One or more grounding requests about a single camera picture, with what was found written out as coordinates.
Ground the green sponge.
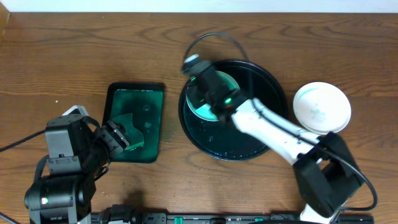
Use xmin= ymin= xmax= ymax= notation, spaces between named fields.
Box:
xmin=112 ymin=113 xmax=144 ymax=151

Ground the pale green plate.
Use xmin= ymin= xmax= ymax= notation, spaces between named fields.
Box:
xmin=186 ymin=71 xmax=240 ymax=122
xmin=301 ymin=123 xmax=347 ymax=134

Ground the white plate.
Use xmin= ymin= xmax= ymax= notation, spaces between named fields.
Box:
xmin=293 ymin=82 xmax=351 ymax=129

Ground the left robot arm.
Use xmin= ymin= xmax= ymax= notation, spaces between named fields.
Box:
xmin=24 ymin=114 xmax=129 ymax=223

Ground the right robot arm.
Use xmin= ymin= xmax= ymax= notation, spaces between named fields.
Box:
xmin=180 ymin=62 xmax=366 ymax=223

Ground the black rectangular water tray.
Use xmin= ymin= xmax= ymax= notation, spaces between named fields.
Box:
xmin=103 ymin=82 xmax=164 ymax=163

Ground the round black tray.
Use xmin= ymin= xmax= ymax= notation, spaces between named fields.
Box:
xmin=178 ymin=60 xmax=289 ymax=161

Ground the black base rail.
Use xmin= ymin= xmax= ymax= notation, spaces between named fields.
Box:
xmin=91 ymin=203 xmax=374 ymax=224

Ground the left black cable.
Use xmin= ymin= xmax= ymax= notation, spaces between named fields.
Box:
xmin=0 ymin=129 xmax=47 ymax=153

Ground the black cable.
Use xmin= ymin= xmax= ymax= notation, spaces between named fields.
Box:
xmin=0 ymin=129 xmax=47 ymax=153
xmin=183 ymin=32 xmax=378 ymax=212

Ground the right black cable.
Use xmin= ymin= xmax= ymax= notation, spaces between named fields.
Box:
xmin=183 ymin=32 xmax=378 ymax=212

